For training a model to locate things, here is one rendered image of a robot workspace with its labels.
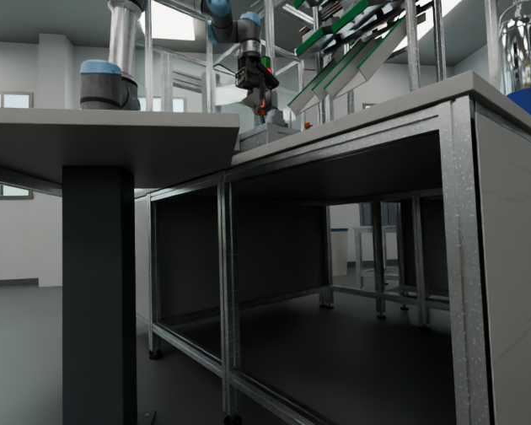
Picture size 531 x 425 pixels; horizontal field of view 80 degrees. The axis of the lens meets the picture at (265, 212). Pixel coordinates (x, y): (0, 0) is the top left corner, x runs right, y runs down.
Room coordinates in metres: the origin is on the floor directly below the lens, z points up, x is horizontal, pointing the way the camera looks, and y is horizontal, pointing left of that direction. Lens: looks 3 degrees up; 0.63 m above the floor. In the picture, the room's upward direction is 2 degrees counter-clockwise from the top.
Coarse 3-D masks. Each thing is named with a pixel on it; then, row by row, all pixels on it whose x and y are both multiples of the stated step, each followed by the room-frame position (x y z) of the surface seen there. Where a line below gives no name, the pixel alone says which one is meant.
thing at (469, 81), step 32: (416, 96) 0.53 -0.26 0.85; (448, 96) 0.49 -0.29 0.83; (480, 96) 0.49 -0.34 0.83; (320, 128) 0.69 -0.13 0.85; (352, 128) 0.63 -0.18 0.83; (352, 160) 0.96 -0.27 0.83; (384, 160) 0.97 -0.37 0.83; (416, 160) 0.99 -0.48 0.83; (256, 192) 1.75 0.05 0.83; (288, 192) 1.80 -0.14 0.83; (320, 192) 1.86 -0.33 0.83; (352, 192) 1.92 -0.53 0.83; (384, 192) 1.98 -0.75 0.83
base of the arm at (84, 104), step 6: (90, 96) 0.93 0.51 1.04; (84, 102) 0.93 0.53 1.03; (90, 102) 0.93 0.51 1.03; (96, 102) 0.93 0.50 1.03; (102, 102) 0.94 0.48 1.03; (108, 102) 0.95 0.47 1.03; (114, 102) 0.96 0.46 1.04; (84, 108) 0.93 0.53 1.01; (90, 108) 0.92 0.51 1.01; (96, 108) 0.93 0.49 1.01; (102, 108) 0.93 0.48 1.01; (108, 108) 0.94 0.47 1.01; (114, 108) 0.96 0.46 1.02; (120, 108) 0.99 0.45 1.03
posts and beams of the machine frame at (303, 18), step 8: (280, 0) 1.93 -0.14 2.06; (288, 0) 1.92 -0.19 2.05; (280, 8) 1.99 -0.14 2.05; (288, 8) 2.01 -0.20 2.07; (288, 16) 2.07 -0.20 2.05; (296, 16) 2.07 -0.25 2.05; (304, 16) 2.11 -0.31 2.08; (304, 24) 2.16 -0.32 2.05; (312, 24) 2.16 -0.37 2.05; (304, 56) 2.50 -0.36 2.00; (328, 56) 2.35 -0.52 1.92; (328, 96) 2.35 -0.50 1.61; (328, 104) 2.35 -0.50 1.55; (328, 112) 2.35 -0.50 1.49; (328, 120) 2.36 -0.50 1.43
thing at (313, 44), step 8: (320, 32) 0.90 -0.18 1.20; (328, 32) 0.90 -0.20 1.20; (344, 32) 0.95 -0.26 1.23; (352, 32) 1.00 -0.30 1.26; (312, 40) 0.93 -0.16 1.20; (320, 40) 0.93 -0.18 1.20; (328, 40) 0.97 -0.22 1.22; (352, 40) 1.11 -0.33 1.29; (304, 48) 0.97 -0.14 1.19; (312, 48) 0.98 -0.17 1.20; (320, 48) 1.02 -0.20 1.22
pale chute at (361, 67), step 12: (396, 24) 0.82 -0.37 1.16; (372, 36) 0.96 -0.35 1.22; (384, 36) 0.80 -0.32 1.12; (396, 36) 0.82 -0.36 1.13; (372, 48) 0.96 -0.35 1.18; (384, 48) 0.80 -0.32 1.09; (360, 60) 0.93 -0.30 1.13; (372, 60) 0.78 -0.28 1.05; (384, 60) 0.80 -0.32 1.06; (348, 72) 0.91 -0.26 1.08; (360, 72) 0.76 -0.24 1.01; (372, 72) 0.77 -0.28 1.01; (336, 84) 0.88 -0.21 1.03; (348, 84) 0.88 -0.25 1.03; (360, 84) 0.79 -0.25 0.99; (336, 96) 0.87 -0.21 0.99
